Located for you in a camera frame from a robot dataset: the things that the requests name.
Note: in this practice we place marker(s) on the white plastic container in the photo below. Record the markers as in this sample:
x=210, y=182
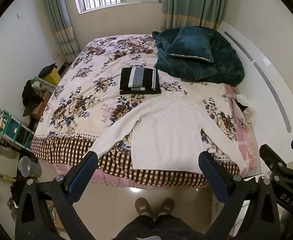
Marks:
x=45, y=85

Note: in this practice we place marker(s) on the clear plastic cup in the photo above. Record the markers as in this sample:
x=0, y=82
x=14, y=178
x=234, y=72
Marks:
x=29, y=167

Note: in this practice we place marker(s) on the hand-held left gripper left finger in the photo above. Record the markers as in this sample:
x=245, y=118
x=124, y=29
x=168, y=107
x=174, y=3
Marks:
x=86, y=171

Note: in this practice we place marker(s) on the wall socket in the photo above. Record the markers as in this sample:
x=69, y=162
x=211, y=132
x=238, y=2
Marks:
x=56, y=55

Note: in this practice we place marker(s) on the wide grey-green curtain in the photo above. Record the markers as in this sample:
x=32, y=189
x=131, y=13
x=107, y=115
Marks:
x=194, y=2

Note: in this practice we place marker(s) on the white knit sweater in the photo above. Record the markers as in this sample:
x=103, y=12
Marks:
x=166, y=135

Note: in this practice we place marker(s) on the beige and white crumpled clothes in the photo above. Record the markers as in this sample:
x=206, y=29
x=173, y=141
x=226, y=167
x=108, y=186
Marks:
x=244, y=110

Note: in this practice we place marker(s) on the person's right grey slipper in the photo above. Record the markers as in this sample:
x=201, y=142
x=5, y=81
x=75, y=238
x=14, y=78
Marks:
x=166, y=205

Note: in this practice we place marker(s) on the teal plush pillow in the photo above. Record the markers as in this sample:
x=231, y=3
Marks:
x=190, y=45

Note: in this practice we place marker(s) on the brown cardboard box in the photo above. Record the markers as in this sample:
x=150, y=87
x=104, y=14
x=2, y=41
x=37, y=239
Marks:
x=39, y=107

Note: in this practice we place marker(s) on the yellow box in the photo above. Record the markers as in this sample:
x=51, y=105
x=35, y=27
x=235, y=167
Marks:
x=53, y=78

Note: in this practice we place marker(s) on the white bed headboard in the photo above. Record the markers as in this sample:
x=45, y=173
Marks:
x=269, y=85

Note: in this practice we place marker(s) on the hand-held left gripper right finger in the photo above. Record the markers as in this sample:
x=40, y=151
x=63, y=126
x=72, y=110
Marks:
x=211, y=176

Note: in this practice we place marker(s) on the narrow grey-green curtain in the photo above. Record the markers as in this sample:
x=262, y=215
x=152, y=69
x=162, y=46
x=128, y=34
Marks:
x=61, y=22

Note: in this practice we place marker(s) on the teal storage rack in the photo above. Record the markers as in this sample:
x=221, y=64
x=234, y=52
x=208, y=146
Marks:
x=14, y=130

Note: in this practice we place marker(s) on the dark clothes pile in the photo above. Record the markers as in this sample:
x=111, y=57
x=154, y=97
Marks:
x=31, y=97

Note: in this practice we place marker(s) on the person's legs in dark trousers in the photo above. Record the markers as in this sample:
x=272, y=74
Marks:
x=159, y=228

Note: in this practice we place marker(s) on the person's grey slipper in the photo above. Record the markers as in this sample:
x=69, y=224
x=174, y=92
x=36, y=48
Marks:
x=143, y=206
x=166, y=205

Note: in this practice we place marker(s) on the floral blanket with checked border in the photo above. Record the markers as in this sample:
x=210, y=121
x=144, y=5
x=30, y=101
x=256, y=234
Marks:
x=91, y=97

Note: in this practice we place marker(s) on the teal plush quilt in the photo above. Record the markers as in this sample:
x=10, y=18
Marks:
x=219, y=65

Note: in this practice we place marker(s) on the person's left grey slipper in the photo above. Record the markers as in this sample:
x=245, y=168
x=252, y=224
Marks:
x=143, y=206

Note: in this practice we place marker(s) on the black hat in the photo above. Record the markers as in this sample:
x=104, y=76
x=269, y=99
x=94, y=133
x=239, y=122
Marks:
x=46, y=70

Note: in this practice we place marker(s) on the white wall switch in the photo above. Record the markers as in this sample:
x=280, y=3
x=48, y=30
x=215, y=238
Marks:
x=19, y=15

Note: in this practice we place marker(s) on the black grey striped folded sweater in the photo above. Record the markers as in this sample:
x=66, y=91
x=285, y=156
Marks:
x=139, y=80

